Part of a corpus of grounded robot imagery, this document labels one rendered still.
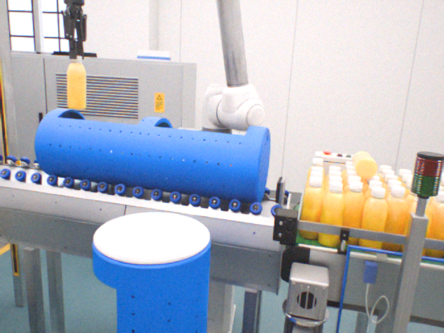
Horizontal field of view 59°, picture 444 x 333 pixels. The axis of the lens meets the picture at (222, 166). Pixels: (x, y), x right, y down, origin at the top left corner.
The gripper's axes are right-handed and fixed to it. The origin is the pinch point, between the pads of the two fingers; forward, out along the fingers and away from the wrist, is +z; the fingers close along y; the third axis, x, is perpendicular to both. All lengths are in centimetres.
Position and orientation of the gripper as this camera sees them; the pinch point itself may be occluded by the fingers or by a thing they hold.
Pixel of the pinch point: (76, 50)
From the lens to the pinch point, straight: 167.8
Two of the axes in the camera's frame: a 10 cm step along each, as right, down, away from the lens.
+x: 9.7, 1.0, -2.3
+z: -0.4, 9.7, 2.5
